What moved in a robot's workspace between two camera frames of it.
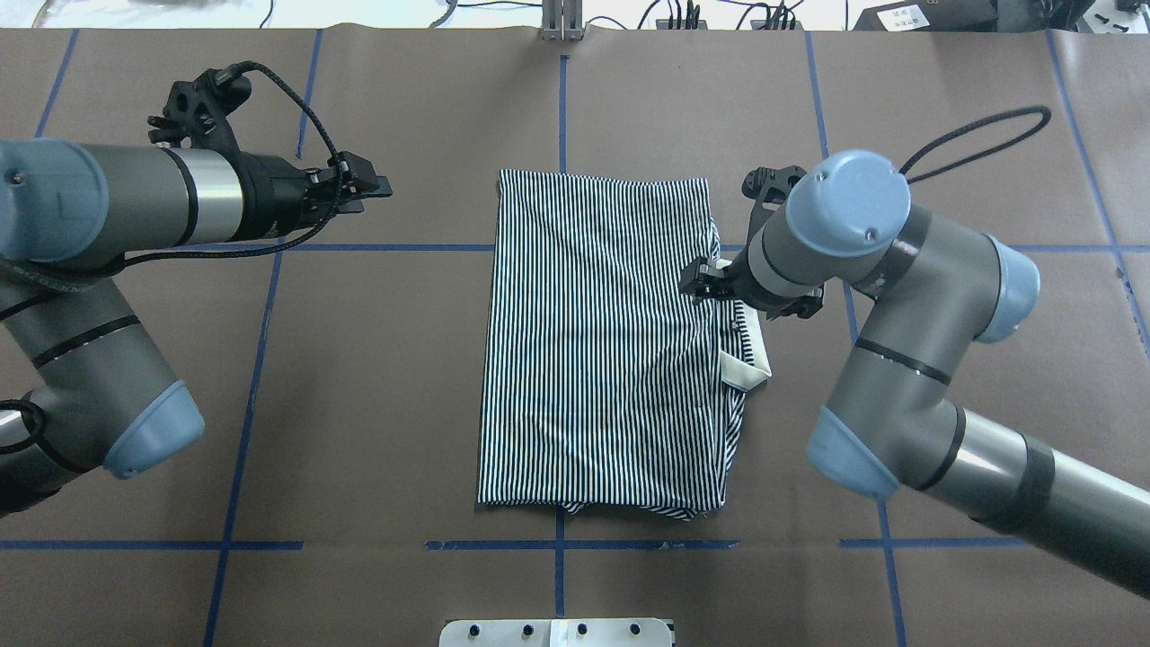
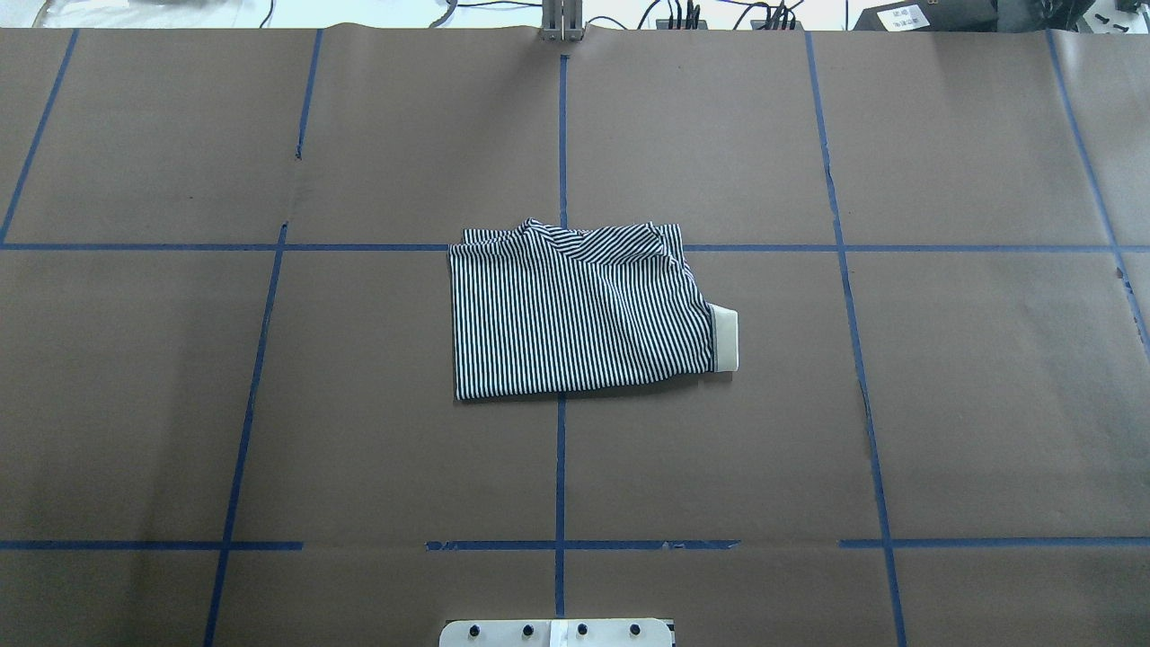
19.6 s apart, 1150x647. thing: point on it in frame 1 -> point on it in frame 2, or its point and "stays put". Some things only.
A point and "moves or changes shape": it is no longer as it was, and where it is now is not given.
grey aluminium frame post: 561,21 stays put
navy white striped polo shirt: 603,385 moves or changes shape
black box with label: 931,15 stays put
